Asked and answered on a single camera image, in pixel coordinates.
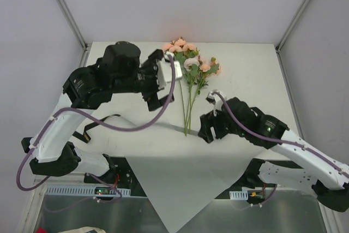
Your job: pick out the white wrapping paper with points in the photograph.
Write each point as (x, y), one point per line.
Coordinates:
(181, 174)

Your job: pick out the aluminium front rail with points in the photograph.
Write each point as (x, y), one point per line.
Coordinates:
(64, 180)

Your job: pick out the right white cable duct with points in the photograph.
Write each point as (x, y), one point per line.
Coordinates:
(239, 195)

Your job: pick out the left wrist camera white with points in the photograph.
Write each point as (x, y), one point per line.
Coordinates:
(164, 74)

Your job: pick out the white cable duct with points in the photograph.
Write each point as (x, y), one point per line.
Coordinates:
(239, 195)
(87, 191)

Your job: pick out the black ribbon gold lettering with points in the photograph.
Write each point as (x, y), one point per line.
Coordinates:
(86, 138)

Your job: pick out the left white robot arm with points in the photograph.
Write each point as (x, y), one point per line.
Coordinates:
(53, 153)

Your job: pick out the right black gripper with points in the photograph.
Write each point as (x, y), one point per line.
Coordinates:
(214, 125)

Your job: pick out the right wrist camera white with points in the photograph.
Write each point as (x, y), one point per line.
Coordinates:
(214, 98)

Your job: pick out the left aluminium frame post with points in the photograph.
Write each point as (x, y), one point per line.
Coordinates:
(72, 24)

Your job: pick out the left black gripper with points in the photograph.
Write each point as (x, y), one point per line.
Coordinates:
(152, 79)

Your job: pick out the red object at bottom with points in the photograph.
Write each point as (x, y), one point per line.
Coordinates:
(40, 230)

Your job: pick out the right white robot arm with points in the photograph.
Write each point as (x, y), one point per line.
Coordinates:
(306, 169)

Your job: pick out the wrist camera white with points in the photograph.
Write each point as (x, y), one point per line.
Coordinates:
(214, 98)
(164, 74)

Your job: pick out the right aluminium frame post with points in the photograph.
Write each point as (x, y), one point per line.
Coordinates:
(295, 19)

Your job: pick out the pink flower bouquet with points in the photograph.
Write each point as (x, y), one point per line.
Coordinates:
(196, 71)

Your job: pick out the left white cable duct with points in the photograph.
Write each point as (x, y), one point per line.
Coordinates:
(87, 191)

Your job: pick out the beige cloth bag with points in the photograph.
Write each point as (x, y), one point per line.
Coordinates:
(86, 229)

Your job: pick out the aluminium frame post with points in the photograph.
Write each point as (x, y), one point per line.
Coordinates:
(295, 19)
(72, 24)

